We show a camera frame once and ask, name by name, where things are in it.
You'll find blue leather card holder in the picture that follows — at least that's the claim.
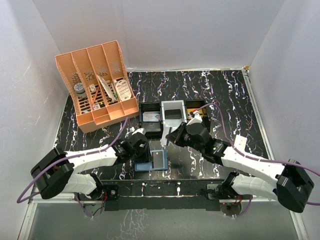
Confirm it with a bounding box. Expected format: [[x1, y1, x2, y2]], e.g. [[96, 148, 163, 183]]
[[134, 149, 168, 172]]

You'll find silver card in tray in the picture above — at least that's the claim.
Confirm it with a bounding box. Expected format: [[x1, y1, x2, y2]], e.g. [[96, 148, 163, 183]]
[[142, 111, 160, 122]]

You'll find black tray left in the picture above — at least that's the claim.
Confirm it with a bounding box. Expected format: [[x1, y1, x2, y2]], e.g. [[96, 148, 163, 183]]
[[139, 102, 163, 140]]

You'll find small white eraser box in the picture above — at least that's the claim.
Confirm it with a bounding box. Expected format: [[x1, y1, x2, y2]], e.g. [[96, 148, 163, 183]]
[[89, 84, 97, 93]]

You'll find black VIP credit card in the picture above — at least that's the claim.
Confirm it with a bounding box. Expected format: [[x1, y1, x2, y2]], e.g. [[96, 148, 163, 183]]
[[152, 150, 165, 169]]

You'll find orange plastic file organizer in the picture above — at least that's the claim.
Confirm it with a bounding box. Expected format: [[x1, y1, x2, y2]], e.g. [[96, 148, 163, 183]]
[[55, 40, 139, 133]]

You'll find white paper packet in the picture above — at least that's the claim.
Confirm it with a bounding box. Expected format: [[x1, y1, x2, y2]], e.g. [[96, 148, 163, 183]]
[[97, 75, 116, 103]]

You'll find black tray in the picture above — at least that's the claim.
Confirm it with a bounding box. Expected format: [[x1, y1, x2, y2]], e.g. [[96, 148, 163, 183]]
[[185, 99, 211, 130], [139, 102, 163, 140]]

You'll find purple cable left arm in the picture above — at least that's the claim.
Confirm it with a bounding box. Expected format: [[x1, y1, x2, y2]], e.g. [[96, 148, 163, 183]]
[[16, 116, 130, 218]]

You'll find black tray right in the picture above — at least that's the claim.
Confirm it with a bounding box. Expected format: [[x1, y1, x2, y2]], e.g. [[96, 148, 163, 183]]
[[185, 99, 211, 130]]

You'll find gold box in tray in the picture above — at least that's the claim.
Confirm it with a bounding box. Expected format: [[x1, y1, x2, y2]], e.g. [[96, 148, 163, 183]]
[[187, 108, 208, 119]]

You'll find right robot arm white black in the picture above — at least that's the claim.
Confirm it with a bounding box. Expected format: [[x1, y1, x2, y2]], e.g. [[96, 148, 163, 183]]
[[166, 122, 315, 213]]

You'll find orange pencil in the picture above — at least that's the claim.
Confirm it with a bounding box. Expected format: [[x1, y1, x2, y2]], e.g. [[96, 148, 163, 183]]
[[92, 86, 100, 105]]

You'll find roll of tape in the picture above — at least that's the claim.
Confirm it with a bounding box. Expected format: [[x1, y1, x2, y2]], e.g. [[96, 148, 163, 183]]
[[74, 82, 87, 99]]

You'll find white labelled blister pack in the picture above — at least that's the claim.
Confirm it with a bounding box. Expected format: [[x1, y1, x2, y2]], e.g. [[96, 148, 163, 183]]
[[114, 79, 132, 102]]

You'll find white plastic bin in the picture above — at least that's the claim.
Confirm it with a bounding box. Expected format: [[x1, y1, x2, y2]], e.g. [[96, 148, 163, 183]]
[[160, 100, 187, 146]]

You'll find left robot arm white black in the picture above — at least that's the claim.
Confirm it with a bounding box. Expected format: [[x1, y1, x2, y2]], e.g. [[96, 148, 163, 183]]
[[30, 128, 152, 200]]

